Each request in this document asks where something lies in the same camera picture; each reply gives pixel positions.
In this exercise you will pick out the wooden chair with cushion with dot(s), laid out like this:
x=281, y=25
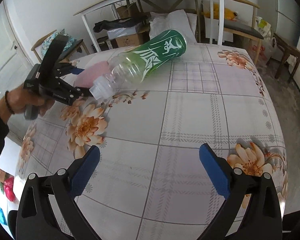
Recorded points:
x=62, y=43

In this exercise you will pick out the green label plastic bottle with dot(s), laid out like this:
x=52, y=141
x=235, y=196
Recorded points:
x=130, y=68

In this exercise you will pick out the cardboard box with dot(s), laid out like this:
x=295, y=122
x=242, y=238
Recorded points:
x=130, y=40

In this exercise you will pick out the floral plastic tablecloth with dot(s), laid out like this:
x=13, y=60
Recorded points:
x=150, y=183

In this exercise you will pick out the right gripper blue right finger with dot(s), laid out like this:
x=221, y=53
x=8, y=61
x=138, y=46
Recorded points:
x=217, y=169

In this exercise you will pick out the wooden chair dark seat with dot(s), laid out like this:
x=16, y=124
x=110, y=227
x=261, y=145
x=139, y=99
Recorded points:
x=245, y=30

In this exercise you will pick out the small dark wooden stool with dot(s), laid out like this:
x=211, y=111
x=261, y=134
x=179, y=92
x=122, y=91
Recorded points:
x=288, y=50

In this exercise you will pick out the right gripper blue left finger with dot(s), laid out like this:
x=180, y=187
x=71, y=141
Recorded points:
x=82, y=169

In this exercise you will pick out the white pillow bag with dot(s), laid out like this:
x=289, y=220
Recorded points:
x=184, y=23

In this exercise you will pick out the red plastic bag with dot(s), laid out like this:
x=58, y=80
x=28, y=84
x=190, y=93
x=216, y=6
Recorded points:
x=8, y=189

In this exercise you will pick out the person's left hand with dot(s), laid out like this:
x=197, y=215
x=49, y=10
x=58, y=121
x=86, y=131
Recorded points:
x=16, y=100

